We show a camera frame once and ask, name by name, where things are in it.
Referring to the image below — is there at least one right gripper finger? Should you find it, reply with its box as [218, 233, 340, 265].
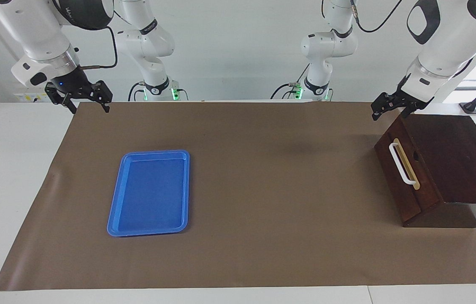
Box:
[45, 82, 78, 114]
[90, 80, 113, 113]

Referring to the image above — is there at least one wooden drawer with white handle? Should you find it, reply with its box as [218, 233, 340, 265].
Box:
[374, 116, 444, 227]

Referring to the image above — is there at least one brown table mat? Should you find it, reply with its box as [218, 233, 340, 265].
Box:
[0, 101, 476, 292]

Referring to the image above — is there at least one black base cable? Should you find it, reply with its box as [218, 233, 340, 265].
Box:
[128, 81, 146, 102]
[270, 82, 297, 100]

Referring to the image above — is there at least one white power strip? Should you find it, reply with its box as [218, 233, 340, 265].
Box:
[14, 93, 53, 103]

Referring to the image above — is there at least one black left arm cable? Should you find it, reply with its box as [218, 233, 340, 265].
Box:
[350, 0, 404, 34]

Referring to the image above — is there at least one dark wooden drawer cabinet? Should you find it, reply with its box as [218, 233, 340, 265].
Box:
[374, 114, 476, 228]

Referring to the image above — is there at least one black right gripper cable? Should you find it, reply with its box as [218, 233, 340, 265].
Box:
[78, 25, 119, 70]

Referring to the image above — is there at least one blue plastic tray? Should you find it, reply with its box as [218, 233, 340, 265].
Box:
[107, 150, 191, 237]

